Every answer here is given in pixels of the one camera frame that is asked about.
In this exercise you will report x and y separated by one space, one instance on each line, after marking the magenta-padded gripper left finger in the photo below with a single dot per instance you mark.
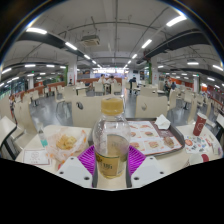
85 163

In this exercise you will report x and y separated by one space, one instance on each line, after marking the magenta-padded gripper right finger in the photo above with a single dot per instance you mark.
137 163

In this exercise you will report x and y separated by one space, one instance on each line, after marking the clear bottle with yellow cap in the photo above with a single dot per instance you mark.
111 140

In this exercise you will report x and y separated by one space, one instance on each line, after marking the clear plastic bag with food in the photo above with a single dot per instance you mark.
66 142

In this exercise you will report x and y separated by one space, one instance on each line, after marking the dark food tray with liner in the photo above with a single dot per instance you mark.
151 138

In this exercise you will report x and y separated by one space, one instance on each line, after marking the white paper napkin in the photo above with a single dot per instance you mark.
162 122

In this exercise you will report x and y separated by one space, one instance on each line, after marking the white paper card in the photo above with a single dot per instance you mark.
36 156

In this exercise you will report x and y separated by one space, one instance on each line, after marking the beige chairs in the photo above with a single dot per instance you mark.
151 106

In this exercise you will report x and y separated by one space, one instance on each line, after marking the colourful sticker sheet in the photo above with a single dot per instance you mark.
198 144

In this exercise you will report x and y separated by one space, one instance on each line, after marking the red paper cup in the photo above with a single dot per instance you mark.
199 124

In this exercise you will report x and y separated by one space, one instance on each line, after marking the person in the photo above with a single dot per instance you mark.
132 82
111 79
101 79

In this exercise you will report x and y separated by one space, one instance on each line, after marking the beige dining table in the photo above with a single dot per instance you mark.
6 128

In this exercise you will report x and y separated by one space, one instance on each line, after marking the ceiling air conditioner unit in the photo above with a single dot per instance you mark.
90 40

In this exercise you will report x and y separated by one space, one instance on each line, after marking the ceiling lights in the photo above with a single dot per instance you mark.
36 30

